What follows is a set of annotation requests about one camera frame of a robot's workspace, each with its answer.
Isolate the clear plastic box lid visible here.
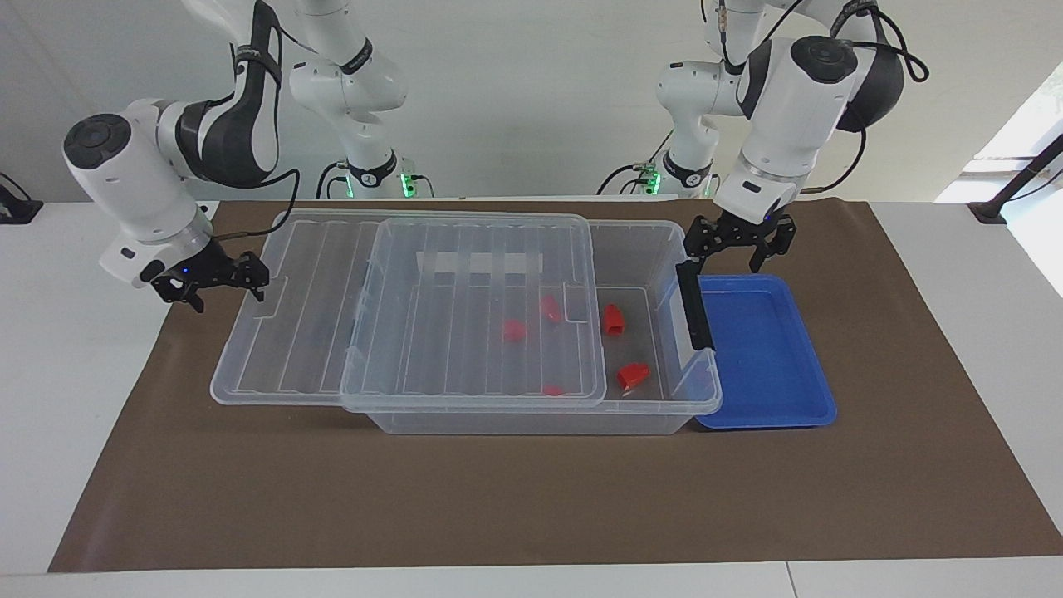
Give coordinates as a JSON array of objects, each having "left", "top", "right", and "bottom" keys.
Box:
[{"left": 209, "top": 209, "right": 607, "bottom": 414}]

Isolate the clear plastic storage box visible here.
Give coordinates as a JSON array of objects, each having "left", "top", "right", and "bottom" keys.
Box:
[{"left": 365, "top": 218, "right": 723, "bottom": 437}]

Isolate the blue plastic tray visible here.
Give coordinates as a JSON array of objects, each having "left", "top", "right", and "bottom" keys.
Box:
[{"left": 693, "top": 274, "right": 837, "bottom": 430}]

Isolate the brown table mat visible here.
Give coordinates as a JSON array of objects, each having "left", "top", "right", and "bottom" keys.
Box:
[{"left": 48, "top": 198, "right": 1063, "bottom": 574}]

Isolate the black stand with pole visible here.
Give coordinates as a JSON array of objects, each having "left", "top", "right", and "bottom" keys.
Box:
[{"left": 967, "top": 133, "right": 1063, "bottom": 225}]

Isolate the bright window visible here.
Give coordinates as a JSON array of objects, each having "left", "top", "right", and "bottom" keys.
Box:
[{"left": 934, "top": 62, "right": 1063, "bottom": 204}]

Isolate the black box latch handle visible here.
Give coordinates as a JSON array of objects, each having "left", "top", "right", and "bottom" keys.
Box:
[{"left": 675, "top": 260, "right": 716, "bottom": 352}]

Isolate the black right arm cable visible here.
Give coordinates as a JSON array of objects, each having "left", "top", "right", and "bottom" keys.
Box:
[{"left": 208, "top": 166, "right": 301, "bottom": 246}]

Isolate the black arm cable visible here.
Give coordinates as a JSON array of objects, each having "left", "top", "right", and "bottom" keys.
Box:
[
  {"left": 716, "top": 0, "right": 929, "bottom": 196},
  {"left": 208, "top": 166, "right": 301, "bottom": 246}
]

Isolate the black left base cable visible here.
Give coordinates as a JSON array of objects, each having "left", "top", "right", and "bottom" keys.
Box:
[{"left": 596, "top": 125, "right": 675, "bottom": 196}]

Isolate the black base cable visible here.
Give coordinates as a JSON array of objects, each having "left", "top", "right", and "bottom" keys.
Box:
[
  {"left": 316, "top": 160, "right": 354, "bottom": 200},
  {"left": 596, "top": 125, "right": 675, "bottom": 196}
]

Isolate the black right base cable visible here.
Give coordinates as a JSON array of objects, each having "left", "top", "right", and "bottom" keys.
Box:
[{"left": 316, "top": 160, "right": 354, "bottom": 200}]

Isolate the black clamp mount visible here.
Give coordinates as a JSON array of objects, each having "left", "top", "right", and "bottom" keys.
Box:
[{"left": 0, "top": 173, "right": 44, "bottom": 225}]

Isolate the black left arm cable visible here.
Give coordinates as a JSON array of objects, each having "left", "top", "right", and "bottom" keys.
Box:
[{"left": 716, "top": 0, "right": 929, "bottom": 196}]

